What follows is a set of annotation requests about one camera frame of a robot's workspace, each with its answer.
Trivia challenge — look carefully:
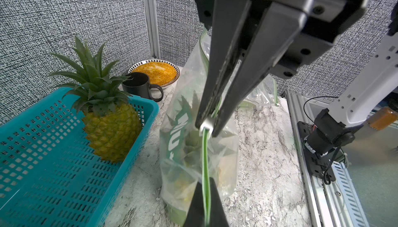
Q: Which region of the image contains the black mug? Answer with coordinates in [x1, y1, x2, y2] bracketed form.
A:
[122, 72, 164, 102]

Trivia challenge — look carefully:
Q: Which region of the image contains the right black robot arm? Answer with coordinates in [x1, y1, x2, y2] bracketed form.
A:
[195, 0, 398, 158]

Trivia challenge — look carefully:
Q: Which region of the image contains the yellow pineapple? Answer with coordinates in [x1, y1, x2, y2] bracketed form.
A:
[51, 36, 143, 163]

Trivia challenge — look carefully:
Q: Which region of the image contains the patterned bowl with yellow food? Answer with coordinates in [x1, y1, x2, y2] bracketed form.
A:
[127, 59, 180, 88]

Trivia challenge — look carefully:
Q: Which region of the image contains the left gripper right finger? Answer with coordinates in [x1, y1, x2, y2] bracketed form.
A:
[209, 177, 229, 227]

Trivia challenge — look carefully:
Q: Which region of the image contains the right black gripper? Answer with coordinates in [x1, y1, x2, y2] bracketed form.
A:
[195, 0, 369, 137]

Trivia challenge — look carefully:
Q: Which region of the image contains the teal plastic basket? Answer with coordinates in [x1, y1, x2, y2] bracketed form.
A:
[1, 88, 159, 227]

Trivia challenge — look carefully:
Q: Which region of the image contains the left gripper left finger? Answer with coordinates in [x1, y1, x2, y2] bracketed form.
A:
[183, 181, 205, 227]

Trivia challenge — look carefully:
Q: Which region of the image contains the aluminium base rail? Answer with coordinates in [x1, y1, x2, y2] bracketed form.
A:
[284, 90, 369, 227]

